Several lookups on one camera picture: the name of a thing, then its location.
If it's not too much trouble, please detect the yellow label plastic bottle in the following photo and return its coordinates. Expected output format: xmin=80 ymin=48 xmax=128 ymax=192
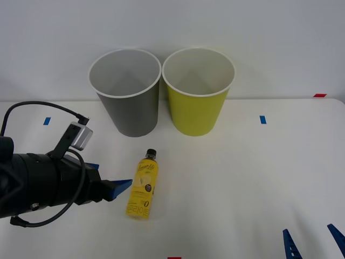
xmin=125 ymin=148 xmax=160 ymax=220

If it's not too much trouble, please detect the grey plastic waste bin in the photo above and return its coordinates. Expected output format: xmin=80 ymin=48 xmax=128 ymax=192
xmin=87 ymin=48 xmax=162 ymax=138

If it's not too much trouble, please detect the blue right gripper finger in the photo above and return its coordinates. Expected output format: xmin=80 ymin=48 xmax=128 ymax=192
xmin=326 ymin=223 xmax=345 ymax=250
xmin=282 ymin=229 xmax=303 ymax=259

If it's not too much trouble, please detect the yellow-green plastic waste bin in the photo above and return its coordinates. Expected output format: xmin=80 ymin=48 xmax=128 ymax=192
xmin=161 ymin=47 xmax=236 ymax=137

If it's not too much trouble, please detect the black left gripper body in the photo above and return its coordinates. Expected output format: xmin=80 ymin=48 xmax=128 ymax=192
xmin=55 ymin=154 xmax=105 ymax=206

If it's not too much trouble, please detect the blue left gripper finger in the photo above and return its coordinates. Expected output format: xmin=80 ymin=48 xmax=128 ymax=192
xmin=101 ymin=178 xmax=134 ymax=203
xmin=80 ymin=161 xmax=100 ymax=174

